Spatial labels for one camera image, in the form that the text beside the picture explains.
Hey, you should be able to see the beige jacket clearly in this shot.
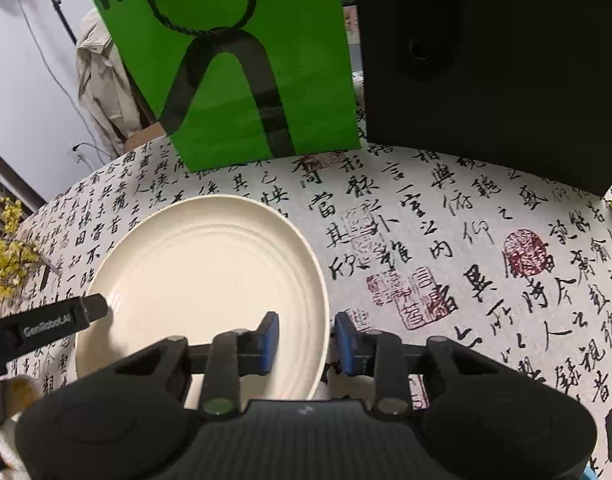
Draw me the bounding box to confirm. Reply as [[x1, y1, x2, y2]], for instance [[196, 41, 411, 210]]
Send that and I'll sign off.
[[76, 10, 159, 158]]

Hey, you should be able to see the black paper bag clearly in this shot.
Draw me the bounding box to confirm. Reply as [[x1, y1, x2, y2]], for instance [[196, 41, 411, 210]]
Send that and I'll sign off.
[[343, 0, 612, 198]]

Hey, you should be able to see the green paper bag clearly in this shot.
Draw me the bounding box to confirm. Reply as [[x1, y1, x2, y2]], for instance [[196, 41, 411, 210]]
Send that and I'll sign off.
[[76, 0, 362, 173]]

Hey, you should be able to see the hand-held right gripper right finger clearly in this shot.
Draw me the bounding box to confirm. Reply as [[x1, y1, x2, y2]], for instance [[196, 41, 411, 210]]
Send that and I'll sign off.
[[334, 311, 497, 418]]

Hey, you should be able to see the yellow flower branch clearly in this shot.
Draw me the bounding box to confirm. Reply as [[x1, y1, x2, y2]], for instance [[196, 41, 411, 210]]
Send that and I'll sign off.
[[0, 190, 49, 318]]

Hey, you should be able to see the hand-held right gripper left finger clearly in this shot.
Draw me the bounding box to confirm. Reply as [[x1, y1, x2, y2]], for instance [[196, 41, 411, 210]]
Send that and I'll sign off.
[[113, 311, 281, 417]]

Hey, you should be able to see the white yellow fuzzy garment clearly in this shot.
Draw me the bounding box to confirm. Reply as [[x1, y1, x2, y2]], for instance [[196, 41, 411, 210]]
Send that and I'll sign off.
[[0, 376, 44, 466]]

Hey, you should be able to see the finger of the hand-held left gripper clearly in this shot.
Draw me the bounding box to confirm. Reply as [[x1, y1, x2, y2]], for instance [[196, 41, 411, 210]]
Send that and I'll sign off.
[[81, 295, 109, 328]]

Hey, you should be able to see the studio lamp on stand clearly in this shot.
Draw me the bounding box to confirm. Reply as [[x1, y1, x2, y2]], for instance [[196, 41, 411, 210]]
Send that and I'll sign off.
[[33, 0, 79, 46]]

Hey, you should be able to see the black lamp cable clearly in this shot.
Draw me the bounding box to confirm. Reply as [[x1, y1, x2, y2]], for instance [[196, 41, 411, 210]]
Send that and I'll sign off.
[[8, 0, 109, 158]]

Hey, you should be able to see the cream plate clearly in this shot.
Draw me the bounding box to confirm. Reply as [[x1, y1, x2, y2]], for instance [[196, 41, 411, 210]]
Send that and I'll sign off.
[[75, 194, 330, 411]]

